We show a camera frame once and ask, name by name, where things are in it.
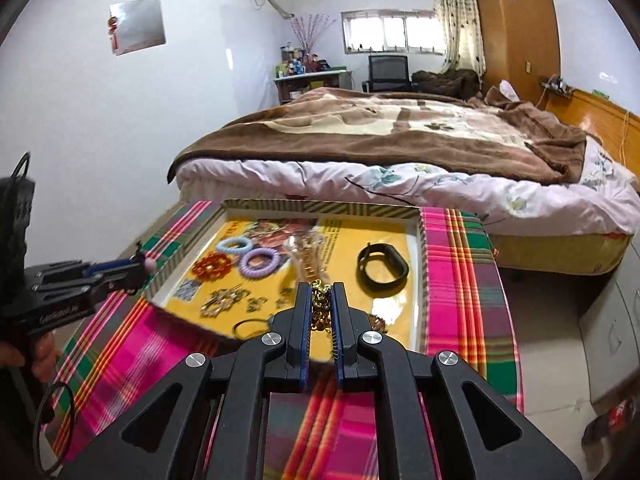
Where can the vase of dry branches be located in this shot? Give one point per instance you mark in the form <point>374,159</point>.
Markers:
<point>312,35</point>

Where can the wall poster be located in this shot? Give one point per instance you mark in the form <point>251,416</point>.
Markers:
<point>137,27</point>

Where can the yellow mattress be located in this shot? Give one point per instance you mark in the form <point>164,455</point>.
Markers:
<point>560,255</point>

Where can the power strip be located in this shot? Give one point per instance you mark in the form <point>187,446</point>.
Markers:
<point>555,85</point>

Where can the pink floral duvet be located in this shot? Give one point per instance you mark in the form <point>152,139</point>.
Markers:
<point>450,195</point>

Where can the window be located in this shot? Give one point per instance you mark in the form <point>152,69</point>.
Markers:
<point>392,32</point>

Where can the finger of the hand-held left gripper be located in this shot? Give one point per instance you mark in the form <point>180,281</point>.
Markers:
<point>107,267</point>
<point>127,280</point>

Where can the group of bottles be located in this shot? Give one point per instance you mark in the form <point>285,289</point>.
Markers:
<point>297,65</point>

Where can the pink cloth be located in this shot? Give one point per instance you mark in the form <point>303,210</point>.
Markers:
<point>507,90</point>

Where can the wooden wardrobe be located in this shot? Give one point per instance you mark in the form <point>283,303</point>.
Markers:
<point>515,25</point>

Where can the black office chair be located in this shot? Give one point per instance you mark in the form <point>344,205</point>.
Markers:
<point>387,70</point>

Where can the person's left hand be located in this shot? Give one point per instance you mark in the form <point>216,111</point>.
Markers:
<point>40,360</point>

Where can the red and black slipper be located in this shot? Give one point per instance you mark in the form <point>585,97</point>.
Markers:
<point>612,422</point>

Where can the printed cardboard tray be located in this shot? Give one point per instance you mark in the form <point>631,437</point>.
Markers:
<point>347,265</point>

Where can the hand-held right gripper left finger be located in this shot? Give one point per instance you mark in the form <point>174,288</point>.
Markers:
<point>303,345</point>

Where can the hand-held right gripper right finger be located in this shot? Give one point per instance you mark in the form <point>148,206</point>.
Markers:
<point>340,345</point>

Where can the plaid tablecloth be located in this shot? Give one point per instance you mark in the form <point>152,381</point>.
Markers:
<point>460,310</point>

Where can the brown printed blanket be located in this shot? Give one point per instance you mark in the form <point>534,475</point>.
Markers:
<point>350,130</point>

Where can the wooden headboard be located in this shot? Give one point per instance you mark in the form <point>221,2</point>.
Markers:
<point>600,115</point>

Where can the black wristband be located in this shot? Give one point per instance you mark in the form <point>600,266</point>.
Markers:
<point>367,277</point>

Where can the dotted curtain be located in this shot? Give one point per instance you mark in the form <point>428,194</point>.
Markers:
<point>457,20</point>

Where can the white shelf desk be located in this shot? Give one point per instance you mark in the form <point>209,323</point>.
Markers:
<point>310,82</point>

